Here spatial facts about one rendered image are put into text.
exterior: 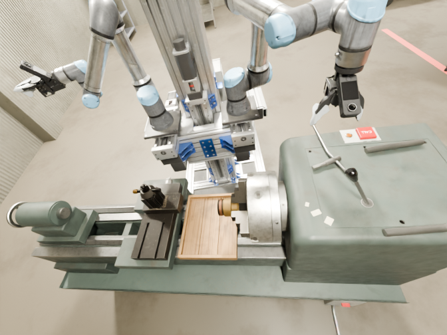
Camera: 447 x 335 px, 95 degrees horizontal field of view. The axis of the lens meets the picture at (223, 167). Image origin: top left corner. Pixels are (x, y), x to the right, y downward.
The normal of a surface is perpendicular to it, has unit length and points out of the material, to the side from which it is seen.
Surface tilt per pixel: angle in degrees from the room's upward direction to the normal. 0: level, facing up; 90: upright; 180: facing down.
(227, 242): 0
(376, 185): 0
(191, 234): 0
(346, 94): 30
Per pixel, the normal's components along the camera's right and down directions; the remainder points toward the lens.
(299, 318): -0.18, -0.61
